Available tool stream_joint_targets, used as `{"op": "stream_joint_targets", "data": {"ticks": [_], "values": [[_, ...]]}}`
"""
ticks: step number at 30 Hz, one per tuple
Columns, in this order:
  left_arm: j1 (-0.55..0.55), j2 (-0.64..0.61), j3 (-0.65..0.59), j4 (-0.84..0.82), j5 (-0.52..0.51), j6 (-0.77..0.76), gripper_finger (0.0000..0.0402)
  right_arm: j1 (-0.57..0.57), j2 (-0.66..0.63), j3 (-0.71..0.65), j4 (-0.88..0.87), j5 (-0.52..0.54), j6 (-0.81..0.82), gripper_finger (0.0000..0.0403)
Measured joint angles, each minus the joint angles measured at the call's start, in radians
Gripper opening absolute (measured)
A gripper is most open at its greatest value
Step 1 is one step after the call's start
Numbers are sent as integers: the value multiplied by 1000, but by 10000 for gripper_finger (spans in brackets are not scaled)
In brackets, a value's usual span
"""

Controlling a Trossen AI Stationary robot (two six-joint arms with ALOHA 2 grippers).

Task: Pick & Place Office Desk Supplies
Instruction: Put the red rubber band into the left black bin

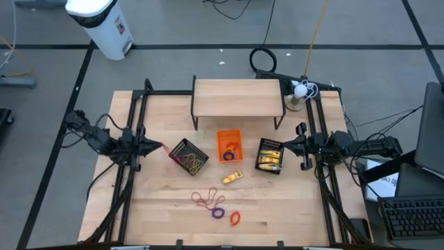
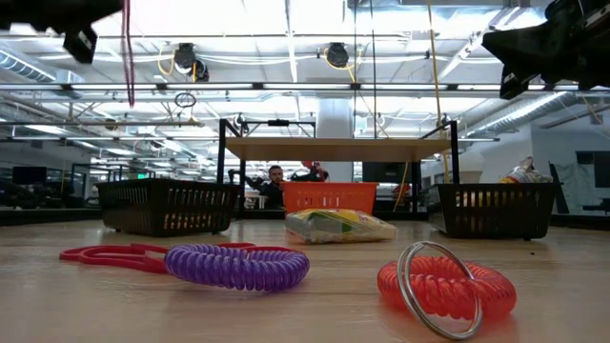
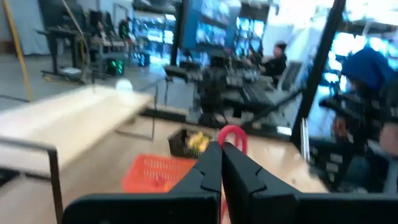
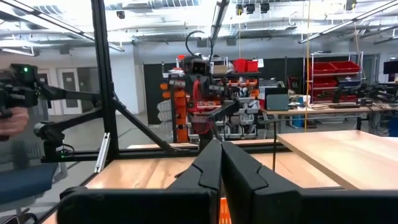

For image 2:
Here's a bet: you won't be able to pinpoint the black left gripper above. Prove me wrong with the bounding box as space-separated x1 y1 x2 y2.
0 0 124 65

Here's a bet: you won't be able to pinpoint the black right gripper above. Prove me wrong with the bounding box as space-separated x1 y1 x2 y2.
481 0 610 100

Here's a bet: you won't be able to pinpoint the black slotted plastic basket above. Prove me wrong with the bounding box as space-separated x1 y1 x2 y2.
436 182 558 241
94 178 241 238

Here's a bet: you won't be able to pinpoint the orange slotted plastic basket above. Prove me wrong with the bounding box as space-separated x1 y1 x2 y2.
280 181 380 215

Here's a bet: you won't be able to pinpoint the red coil wristband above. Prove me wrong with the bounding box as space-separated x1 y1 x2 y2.
376 240 519 342

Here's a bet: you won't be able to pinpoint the purple coil wristband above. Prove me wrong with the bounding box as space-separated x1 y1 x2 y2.
164 242 311 293

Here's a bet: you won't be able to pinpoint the long ceiling light bar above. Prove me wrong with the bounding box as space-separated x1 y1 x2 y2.
0 81 454 92

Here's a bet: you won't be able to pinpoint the black background monitor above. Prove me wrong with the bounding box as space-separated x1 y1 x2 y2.
11 166 49 186

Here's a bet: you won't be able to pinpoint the wooden riser shelf black legs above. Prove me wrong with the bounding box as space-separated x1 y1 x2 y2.
216 118 461 215

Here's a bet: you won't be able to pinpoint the red and black background object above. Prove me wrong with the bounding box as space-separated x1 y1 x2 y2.
290 160 330 183

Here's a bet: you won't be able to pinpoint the person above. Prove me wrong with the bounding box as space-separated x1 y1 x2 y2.
245 164 287 211

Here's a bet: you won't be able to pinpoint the orange hanging cable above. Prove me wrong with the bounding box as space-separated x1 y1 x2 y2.
393 0 452 213

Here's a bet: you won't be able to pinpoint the black ceiling cable reel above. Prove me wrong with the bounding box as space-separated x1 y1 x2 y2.
173 42 211 83
325 41 351 69

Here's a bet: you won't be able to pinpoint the black hanging cable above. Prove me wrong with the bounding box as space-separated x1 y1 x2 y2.
369 0 378 139

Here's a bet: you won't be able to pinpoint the black table frame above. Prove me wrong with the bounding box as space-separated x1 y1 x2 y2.
0 204 610 230

